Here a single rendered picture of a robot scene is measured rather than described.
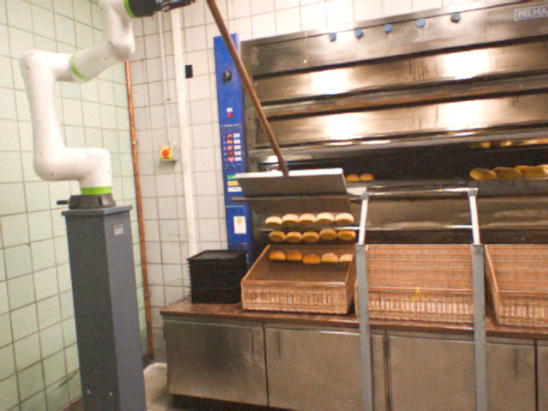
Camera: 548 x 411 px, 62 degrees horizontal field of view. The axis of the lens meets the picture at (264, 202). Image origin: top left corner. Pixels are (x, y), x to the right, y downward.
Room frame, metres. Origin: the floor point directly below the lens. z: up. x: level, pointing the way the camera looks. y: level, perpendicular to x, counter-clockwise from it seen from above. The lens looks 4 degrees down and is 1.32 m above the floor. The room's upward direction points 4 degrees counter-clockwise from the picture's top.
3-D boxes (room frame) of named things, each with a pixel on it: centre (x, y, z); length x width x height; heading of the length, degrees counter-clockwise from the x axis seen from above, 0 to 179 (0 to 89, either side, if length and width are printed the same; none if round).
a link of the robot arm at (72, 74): (1.95, 0.73, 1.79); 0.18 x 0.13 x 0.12; 40
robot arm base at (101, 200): (1.93, 0.75, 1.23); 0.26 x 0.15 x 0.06; 73
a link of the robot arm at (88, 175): (1.90, 0.71, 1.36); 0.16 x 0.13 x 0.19; 130
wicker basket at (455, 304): (2.26, -0.74, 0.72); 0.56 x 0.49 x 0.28; 70
